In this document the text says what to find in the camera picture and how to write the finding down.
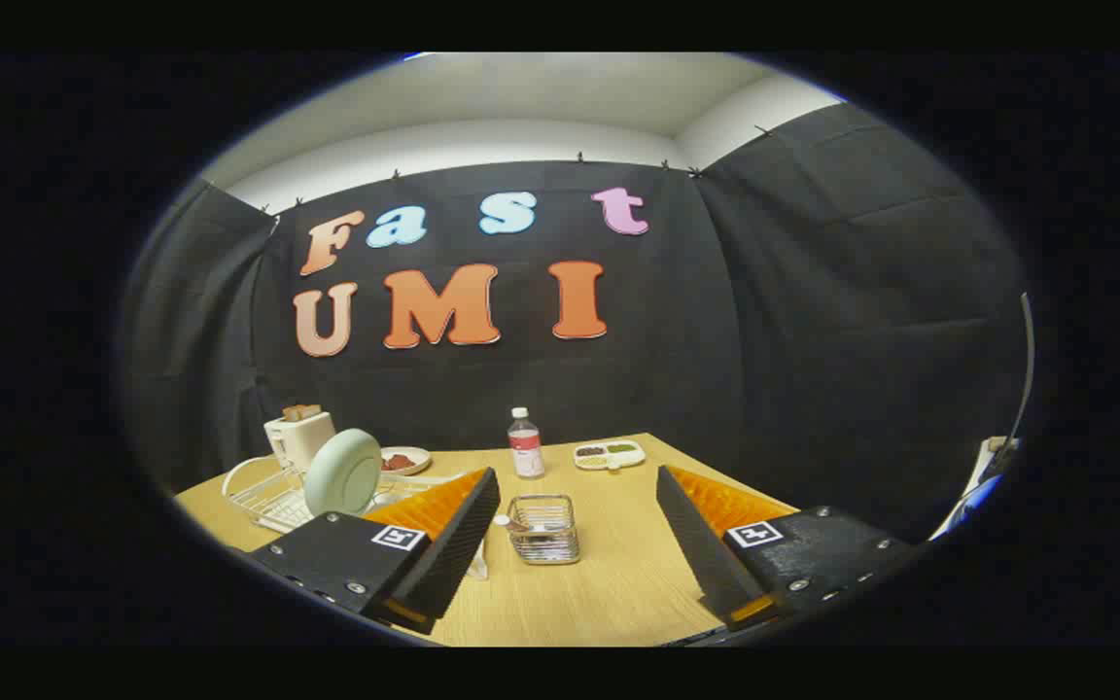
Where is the white and blue object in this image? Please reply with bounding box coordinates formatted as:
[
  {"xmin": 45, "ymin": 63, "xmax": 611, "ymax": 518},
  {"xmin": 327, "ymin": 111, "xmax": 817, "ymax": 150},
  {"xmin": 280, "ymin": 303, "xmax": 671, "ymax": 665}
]
[{"xmin": 929, "ymin": 437, "xmax": 1020, "ymax": 542}]

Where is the cream toaster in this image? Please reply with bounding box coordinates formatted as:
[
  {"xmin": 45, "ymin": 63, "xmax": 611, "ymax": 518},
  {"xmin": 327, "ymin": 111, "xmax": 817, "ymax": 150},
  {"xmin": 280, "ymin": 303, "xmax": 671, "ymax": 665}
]
[{"xmin": 263, "ymin": 410, "xmax": 337, "ymax": 474}]

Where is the white divided snack tray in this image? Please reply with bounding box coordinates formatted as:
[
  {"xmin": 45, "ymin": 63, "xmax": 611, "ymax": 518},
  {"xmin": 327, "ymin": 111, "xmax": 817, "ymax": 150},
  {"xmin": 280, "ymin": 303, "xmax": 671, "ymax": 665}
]
[{"xmin": 574, "ymin": 439, "xmax": 647, "ymax": 472}]

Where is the metal wire basket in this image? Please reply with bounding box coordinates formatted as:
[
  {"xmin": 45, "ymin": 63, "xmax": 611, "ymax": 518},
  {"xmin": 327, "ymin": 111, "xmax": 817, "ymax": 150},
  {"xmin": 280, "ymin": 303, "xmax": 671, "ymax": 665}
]
[{"xmin": 507, "ymin": 494, "xmax": 582, "ymax": 566}]

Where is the white wire dish rack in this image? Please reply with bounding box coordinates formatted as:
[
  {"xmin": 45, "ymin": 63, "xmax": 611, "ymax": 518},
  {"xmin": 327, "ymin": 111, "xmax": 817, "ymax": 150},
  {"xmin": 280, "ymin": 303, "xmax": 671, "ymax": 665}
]
[{"xmin": 222, "ymin": 453, "xmax": 472, "ymax": 535}]

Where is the pale green plate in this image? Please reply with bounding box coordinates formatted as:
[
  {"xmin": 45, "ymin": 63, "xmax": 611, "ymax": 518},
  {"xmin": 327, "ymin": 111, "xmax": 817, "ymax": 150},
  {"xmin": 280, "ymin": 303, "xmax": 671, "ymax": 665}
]
[{"xmin": 303, "ymin": 429, "xmax": 384, "ymax": 517}]

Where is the black backdrop cloth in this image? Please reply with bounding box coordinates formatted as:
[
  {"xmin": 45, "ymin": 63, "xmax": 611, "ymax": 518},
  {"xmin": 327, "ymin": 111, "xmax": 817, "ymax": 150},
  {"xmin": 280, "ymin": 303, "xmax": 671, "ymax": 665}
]
[{"xmin": 118, "ymin": 102, "xmax": 1033, "ymax": 545}]

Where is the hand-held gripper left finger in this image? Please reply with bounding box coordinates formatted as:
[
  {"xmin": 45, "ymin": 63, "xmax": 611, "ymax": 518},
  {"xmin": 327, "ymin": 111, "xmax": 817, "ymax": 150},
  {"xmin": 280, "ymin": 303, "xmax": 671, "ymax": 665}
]
[{"xmin": 247, "ymin": 467, "xmax": 503, "ymax": 636}]

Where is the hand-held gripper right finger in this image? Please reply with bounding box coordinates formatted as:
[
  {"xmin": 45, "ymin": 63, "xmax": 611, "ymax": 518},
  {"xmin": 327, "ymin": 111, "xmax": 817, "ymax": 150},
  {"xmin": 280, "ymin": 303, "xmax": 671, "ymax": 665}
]
[{"xmin": 655, "ymin": 464, "xmax": 916, "ymax": 633}]

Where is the clear bottle with red label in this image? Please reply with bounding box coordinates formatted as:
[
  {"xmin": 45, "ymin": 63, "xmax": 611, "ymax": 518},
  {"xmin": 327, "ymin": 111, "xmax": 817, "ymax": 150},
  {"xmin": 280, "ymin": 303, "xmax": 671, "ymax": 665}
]
[{"xmin": 507, "ymin": 406, "xmax": 546, "ymax": 480}]

